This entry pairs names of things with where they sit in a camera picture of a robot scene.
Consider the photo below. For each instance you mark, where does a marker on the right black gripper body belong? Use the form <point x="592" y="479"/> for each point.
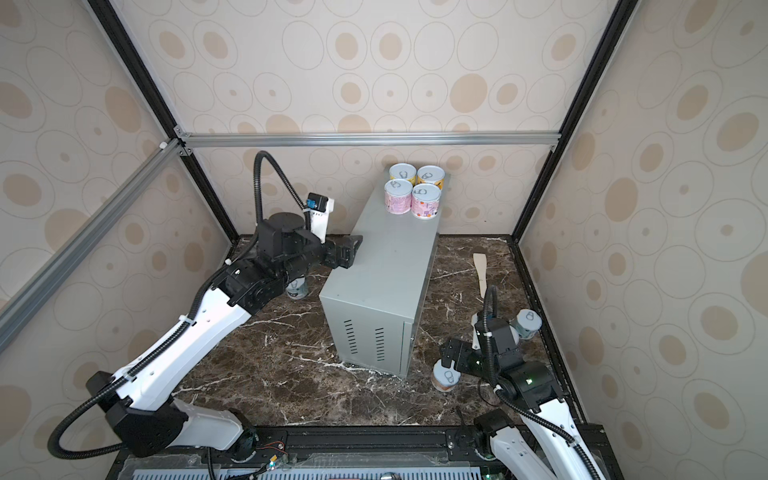
<point x="468" y="360"/>

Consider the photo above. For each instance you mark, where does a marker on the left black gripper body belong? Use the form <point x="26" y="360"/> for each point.
<point x="313" y="251"/>

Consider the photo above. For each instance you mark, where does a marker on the red label can front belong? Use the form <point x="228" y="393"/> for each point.
<point x="445" y="379"/>

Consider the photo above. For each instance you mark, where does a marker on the pink label can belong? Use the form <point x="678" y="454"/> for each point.
<point x="425" y="201"/>
<point x="398" y="196"/>

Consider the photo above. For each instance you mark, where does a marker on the yellow label can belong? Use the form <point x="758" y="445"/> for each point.
<point x="403" y="171"/>

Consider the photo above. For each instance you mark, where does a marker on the orange label can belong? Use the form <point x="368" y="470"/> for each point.
<point x="431" y="174"/>

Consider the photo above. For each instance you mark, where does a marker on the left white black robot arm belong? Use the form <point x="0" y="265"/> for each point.
<point x="137" y="400"/>

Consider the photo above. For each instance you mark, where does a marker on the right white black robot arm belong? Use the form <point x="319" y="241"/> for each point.
<point x="529" y="389"/>

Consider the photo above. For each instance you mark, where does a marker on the teal label can right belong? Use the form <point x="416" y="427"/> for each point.
<point x="527" y="323"/>

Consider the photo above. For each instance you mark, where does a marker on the teal label can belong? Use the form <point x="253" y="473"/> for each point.
<point x="297" y="289"/>
<point x="527" y="323"/>

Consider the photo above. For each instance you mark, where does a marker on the teal label can left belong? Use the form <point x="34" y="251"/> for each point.
<point x="297" y="289"/>

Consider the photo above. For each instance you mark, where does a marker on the wooden spatula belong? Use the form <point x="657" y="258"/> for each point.
<point x="480" y="264"/>

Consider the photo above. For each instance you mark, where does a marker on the grey metal cabinet box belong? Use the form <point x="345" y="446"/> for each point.
<point x="373" y="308"/>

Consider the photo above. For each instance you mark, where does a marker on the left diagonal aluminium bar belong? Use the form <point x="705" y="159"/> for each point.
<point x="21" y="309"/>

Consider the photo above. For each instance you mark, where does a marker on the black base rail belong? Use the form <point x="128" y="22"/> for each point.
<point x="347" y="452"/>

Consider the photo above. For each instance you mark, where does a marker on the horizontal aluminium frame bar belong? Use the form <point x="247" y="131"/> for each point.
<point x="359" y="139"/>

